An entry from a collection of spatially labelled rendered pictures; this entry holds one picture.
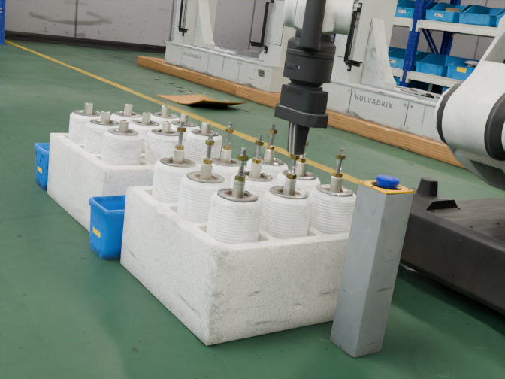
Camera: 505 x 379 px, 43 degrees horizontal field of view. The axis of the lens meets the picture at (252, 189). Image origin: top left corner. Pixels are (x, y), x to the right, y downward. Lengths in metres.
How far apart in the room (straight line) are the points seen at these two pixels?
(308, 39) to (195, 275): 0.46
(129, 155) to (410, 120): 2.27
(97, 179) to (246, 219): 0.54
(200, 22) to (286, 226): 4.62
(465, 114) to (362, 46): 2.77
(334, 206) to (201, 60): 4.16
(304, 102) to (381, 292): 0.37
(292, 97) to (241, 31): 7.55
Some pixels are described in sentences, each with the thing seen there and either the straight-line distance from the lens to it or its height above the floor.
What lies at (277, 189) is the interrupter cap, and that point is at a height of 0.25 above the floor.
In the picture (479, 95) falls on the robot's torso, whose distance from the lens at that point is 1.36.
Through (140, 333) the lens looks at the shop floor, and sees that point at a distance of 1.18.
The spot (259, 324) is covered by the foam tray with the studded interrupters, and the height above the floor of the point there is 0.02.
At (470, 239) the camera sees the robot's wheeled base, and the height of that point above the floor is 0.17.
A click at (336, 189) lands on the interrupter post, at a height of 0.26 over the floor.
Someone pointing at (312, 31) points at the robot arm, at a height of 0.56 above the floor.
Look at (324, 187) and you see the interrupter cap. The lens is 1.31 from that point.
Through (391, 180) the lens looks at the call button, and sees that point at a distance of 1.13.
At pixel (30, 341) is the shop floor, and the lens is 1.15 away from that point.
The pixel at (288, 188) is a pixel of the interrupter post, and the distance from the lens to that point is 1.22.
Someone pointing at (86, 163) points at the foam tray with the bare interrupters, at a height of 0.16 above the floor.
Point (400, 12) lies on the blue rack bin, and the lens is 7.36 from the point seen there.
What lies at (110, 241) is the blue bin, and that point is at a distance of 1.46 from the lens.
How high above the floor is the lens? 0.56
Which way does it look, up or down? 15 degrees down
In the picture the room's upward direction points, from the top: 8 degrees clockwise
